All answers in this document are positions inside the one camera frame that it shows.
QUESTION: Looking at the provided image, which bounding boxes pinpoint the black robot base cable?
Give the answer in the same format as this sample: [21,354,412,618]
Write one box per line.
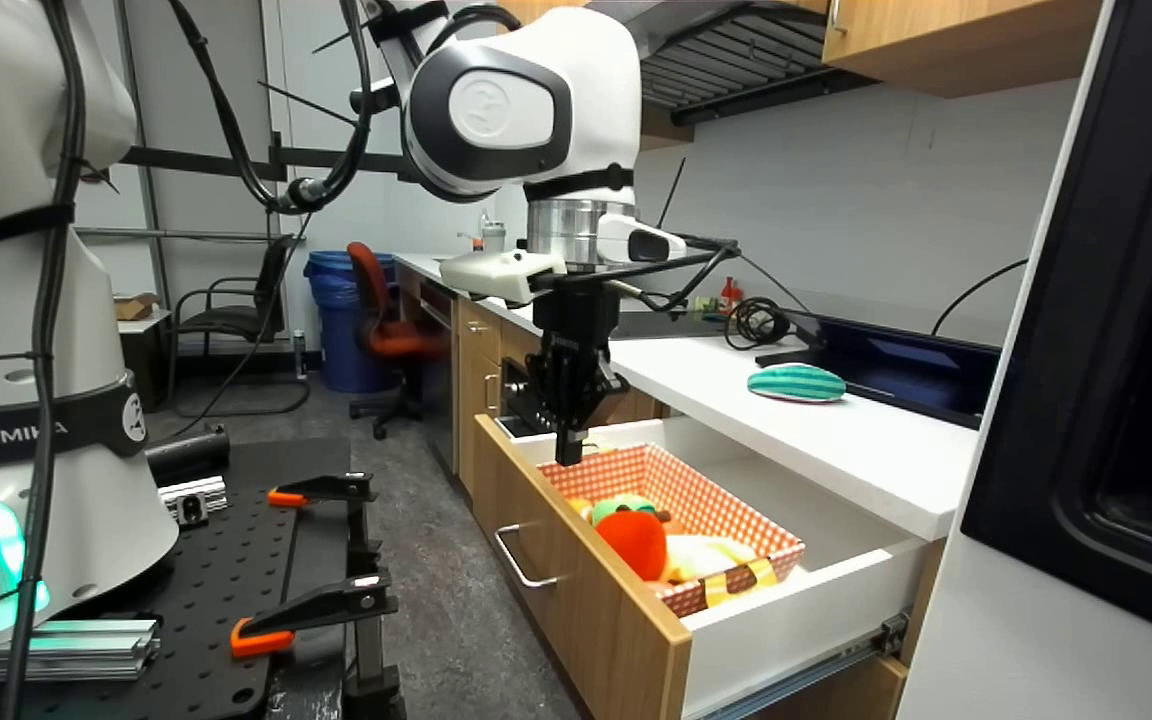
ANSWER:
[0,0,119,720]

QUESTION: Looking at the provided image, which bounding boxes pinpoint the small red green toy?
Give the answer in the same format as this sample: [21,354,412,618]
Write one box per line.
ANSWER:
[712,272,747,319]

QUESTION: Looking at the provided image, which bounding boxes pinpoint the wooden front drawer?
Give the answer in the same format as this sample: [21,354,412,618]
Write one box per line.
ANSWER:
[467,410,944,720]

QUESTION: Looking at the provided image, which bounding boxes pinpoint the black box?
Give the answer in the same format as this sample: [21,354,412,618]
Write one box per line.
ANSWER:
[140,423,234,488]

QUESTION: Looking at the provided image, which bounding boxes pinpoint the orange plush toy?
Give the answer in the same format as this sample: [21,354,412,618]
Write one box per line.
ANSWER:
[593,508,676,587]

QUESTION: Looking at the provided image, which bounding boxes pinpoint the thin black power cable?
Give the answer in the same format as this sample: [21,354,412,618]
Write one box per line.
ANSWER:
[922,253,1030,341]

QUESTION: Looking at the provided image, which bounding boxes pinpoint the wooden upper cabinet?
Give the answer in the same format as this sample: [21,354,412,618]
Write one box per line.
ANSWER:
[816,0,1109,102]

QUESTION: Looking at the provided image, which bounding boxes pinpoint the white flat wrist bracket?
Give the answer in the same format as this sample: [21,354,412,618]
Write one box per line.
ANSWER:
[437,246,565,314]

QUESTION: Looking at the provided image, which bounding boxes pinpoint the small dark side table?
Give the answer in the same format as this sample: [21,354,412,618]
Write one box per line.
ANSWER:
[106,290,181,416]

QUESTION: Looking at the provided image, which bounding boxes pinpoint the black stereo camera bar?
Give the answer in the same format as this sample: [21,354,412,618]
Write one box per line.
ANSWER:
[345,76,407,121]

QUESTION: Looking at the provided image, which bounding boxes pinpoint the silver drawer handle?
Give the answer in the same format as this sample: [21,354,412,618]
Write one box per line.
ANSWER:
[489,515,568,597]

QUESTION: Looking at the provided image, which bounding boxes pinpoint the black headphones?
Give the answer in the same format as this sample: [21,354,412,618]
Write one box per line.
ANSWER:
[714,292,831,372]

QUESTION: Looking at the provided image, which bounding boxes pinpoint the narrow wooden cabinet door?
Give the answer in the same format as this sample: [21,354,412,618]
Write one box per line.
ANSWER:
[448,296,508,506]

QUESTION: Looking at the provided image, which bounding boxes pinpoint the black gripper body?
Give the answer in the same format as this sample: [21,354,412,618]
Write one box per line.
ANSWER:
[526,276,627,367]

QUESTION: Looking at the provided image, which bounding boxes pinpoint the green yellow plush toy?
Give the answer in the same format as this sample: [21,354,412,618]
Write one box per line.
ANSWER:
[565,488,676,529]

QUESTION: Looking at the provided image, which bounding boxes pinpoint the black metal boom bar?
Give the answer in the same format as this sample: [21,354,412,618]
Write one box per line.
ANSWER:
[77,136,428,190]

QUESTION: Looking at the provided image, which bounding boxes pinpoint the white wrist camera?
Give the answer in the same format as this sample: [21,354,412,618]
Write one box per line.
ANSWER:
[593,212,693,269]

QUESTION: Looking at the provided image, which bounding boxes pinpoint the yellow white plush toy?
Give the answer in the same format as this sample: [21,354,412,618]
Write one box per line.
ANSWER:
[660,529,782,618]

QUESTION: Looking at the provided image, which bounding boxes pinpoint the black armchair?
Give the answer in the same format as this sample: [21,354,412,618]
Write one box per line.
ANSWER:
[173,231,307,393]

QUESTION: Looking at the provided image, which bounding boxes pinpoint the small white device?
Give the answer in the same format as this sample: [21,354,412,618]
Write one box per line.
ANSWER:
[152,472,234,533]

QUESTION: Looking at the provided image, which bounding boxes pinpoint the grey refrigerator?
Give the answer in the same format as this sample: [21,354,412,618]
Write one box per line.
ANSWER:
[892,0,1152,720]

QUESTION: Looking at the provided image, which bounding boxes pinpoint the thick black gripper cable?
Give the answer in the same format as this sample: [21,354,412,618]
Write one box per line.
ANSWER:
[164,0,389,222]

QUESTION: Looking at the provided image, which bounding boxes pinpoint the orange handled bar clamp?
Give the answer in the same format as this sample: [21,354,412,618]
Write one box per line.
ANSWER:
[258,463,381,520]
[223,572,395,669]

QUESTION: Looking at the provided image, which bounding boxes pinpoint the black perforated work table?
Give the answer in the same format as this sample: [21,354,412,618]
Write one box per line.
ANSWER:
[0,438,389,720]

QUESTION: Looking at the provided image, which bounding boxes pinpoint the orange office chair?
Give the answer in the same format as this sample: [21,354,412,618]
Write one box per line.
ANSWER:
[338,235,456,445]

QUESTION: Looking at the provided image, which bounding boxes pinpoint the stainless steel range hood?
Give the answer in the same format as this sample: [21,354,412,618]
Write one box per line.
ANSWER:
[637,0,876,131]

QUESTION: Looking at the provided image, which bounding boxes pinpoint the blue trash bin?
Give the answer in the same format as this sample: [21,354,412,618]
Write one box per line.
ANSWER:
[299,249,392,400]

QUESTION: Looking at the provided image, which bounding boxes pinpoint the aluminium extrusion rail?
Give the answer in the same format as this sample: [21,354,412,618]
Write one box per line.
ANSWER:
[0,613,164,689]

